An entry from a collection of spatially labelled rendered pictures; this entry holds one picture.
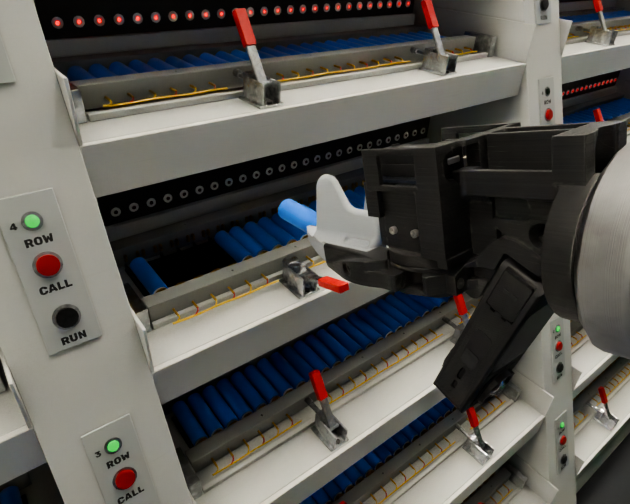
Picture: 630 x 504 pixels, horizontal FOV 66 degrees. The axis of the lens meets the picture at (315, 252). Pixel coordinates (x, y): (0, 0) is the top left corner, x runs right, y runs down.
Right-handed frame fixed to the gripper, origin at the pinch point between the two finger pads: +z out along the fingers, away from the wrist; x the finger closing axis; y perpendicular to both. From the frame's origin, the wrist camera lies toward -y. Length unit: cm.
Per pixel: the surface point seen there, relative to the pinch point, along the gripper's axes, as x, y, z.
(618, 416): -79, -69, 12
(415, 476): -20, -47, 16
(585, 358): -67, -48, 13
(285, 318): -0.8, -10.7, 11.7
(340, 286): -4.1, -7.1, 5.8
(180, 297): 7.9, -5.9, 15.9
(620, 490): -71, -81, 8
